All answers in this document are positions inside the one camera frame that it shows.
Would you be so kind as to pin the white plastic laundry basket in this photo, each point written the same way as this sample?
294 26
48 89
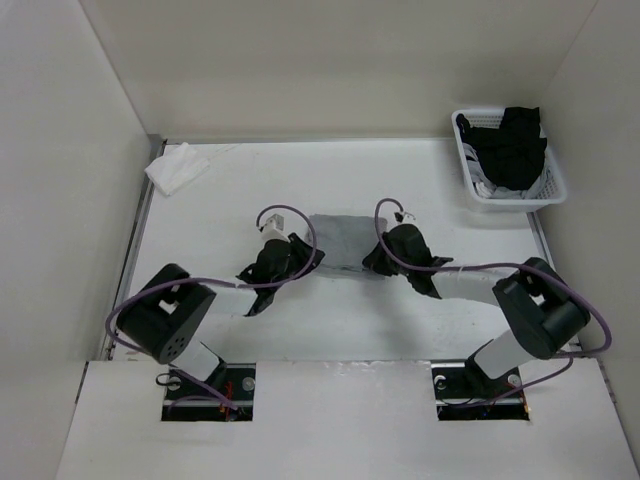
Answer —
550 191

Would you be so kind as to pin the grey tank top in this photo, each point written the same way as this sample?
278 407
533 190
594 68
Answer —
345 241

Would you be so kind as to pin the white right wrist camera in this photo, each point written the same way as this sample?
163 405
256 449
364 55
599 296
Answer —
404 217

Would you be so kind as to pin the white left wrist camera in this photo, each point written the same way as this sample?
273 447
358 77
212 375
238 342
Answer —
273 228

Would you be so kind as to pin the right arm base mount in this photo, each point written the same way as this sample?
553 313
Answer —
459 397

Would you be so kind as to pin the folded white tank top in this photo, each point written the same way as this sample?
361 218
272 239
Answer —
176 169

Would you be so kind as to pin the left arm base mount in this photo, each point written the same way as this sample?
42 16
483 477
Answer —
186 401

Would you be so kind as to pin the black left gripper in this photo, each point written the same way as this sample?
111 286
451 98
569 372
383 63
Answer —
303 253

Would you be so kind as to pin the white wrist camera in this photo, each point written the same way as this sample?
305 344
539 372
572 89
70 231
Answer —
404 217
273 228

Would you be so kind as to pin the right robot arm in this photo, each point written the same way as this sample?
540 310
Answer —
541 313

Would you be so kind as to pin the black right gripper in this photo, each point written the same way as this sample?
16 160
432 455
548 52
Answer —
374 260

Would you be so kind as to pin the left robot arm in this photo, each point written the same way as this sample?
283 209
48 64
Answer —
164 323

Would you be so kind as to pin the black tank top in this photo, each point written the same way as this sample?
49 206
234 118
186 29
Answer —
510 156

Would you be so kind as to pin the white garment in basket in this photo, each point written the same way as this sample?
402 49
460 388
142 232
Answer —
486 189

